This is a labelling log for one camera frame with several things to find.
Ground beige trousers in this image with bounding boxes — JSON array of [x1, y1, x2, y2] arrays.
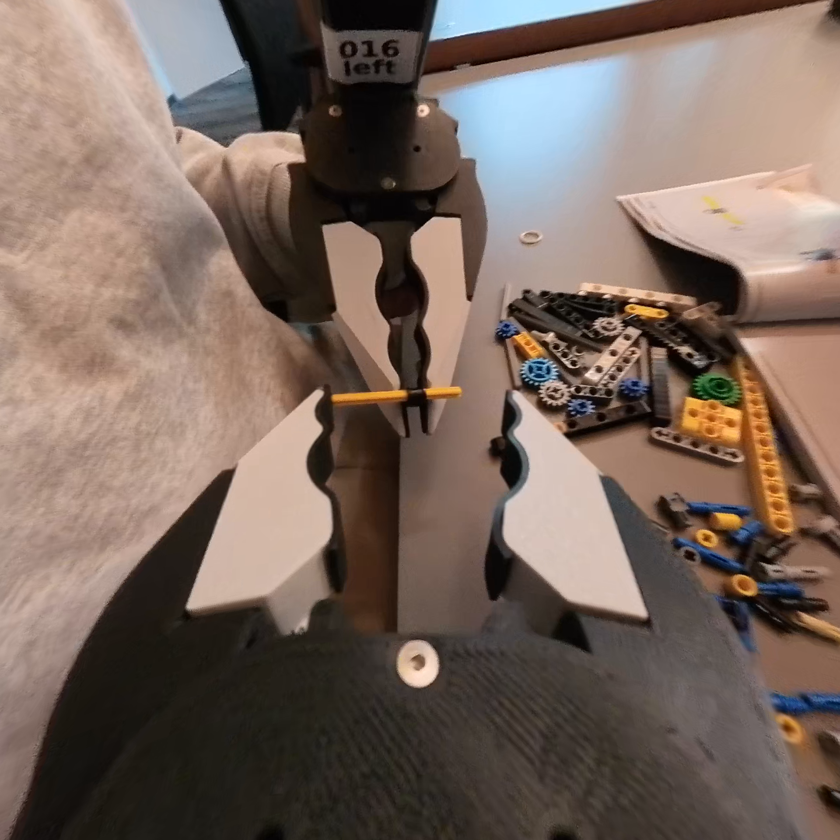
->
[[341, 420, 401, 634]]

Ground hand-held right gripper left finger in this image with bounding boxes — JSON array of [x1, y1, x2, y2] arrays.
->
[[185, 386, 347, 635]]

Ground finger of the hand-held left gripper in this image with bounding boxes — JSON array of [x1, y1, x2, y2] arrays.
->
[[411, 215, 472, 435], [323, 218, 413, 438]]

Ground grey zip hoodie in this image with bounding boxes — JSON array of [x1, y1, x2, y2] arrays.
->
[[0, 0, 336, 840]]

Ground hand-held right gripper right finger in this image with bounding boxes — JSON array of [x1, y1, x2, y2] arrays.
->
[[484, 389, 651, 636]]

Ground long yellow lego beam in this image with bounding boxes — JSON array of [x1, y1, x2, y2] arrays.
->
[[735, 357, 797, 536]]

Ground lego instruction booklet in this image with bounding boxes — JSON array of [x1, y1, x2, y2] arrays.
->
[[617, 164, 840, 519]]

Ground person's left forearm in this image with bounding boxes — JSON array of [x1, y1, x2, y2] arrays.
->
[[177, 128, 309, 317]]

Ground yellow lego axle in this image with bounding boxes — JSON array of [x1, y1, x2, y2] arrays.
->
[[331, 387, 462, 405]]

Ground green lego gear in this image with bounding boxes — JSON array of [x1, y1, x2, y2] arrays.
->
[[690, 373, 740, 405]]

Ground scatter of small lego pins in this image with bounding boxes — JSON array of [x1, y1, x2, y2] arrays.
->
[[656, 482, 840, 815]]

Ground black office chair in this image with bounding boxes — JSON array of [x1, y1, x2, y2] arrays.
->
[[220, 0, 322, 132]]

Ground flat grey lego liftarm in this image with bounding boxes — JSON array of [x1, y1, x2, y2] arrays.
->
[[650, 427, 746, 466]]

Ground pile of lego beams gears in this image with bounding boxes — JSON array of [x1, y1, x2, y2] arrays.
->
[[495, 282, 736, 437]]

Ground yellow lego frame block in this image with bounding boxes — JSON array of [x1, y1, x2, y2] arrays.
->
[[679, 397, 744, 442]]

